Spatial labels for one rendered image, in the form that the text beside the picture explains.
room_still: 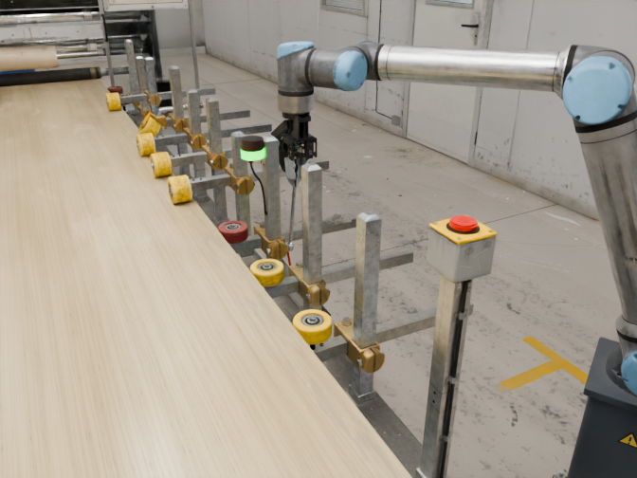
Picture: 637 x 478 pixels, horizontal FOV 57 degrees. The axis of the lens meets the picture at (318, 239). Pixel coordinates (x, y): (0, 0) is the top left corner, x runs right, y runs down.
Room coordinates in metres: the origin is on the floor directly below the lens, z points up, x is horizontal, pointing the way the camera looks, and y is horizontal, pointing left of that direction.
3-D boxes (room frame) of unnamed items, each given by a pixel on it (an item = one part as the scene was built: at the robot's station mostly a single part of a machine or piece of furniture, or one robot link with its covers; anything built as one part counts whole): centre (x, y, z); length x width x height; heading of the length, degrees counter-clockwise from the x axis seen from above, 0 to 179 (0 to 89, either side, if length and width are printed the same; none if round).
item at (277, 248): (1.47, 0.14, 0.85); 0.14 x 0.06 x 0.05; 26
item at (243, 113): (2.44, 0.47, 0.95); 0.37 x 0.03 x 0.03; 116
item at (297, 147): (1.48, 0.05, 1.15); 0.09 x 0.08 x 0.12; 26
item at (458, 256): (0.77, -0.21, 1.18); 0.07 x 0.07 x 0.08; 26
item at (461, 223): (0.77, -0.21, 1.22); 0.04 x 0.04 x 0.02
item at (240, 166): (1.68, 0.24, 0.86); 0.04 x 0.04 x 0.48; 26
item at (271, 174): (1.45, 0.13, 0.92); 0.04 x 0.04 x 0.48; 26
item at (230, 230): (1.44, 0.23, 0.85); 0.08 x 0.08 x 0.11
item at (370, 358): (1.02, -0.09, 0.82); 0.14 x 0.06 x 0.05; 26
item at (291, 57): (1.49, 0.05, 1.32); 0.10 x 0.09 x 0.12; 61
